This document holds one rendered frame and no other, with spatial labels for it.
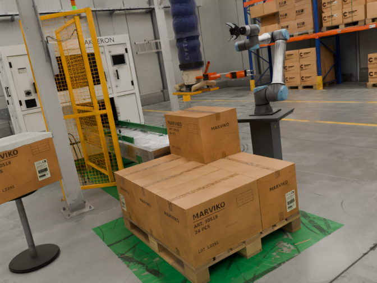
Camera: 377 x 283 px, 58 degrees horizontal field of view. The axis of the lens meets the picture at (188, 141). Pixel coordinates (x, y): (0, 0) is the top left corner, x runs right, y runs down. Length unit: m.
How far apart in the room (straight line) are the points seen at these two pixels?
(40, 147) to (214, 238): 1.51
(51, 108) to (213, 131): 1.71
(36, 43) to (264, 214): 2.64
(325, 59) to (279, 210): 8.94
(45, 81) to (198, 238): 2.27
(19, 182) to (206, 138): 1.47
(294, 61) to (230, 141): 8.50
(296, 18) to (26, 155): 9.46
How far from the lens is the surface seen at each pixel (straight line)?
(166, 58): 6.62
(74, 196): 3.89
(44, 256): 3.18
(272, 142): 3.57
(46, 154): 2.90
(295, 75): 11.33
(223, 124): 2.92
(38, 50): 3.70
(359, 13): 10.17
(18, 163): 2.80
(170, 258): 2.64
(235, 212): 2.33
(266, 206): 2.53
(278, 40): 3.66
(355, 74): 11.71
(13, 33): 11.95
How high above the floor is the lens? 1.40
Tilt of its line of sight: 13 degrees down
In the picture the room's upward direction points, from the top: 9 degrees counter-clockwise
